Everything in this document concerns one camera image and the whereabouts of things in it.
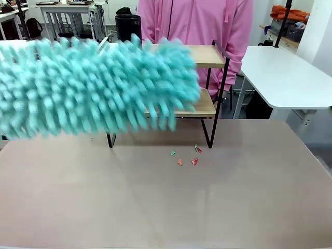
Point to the white table with thin legs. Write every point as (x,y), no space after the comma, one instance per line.
(10,42)

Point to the black camera stand pole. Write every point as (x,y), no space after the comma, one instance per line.
(22,18)
(284,23)

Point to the orange cloth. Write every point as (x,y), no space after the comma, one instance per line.
(290,14)

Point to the orange paper scrap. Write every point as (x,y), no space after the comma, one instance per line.
(180,162)

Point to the black rounded bag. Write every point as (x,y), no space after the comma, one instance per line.
(124,11)

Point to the white desk with grey legs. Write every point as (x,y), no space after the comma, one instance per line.
(70,15)

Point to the two-tier wood metal shelf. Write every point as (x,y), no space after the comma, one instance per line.
(210,59)

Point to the person's left forearm pink sleeve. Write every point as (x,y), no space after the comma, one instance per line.
(240,57)

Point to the black backpack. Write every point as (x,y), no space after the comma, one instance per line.
(34,27)

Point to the person in pink hoodie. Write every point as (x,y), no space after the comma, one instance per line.
(197,23)

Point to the large white side table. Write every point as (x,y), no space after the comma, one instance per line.
(282,75)

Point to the black mesh pen holder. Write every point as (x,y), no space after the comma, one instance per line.
(128,27)

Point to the small red paper scrap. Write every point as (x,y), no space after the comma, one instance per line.
(199,150)

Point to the person's right forearm pink sleeve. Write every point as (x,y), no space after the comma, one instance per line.
(145,28)

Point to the teal microfiber chenille duster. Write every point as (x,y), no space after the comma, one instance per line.
(90,88)

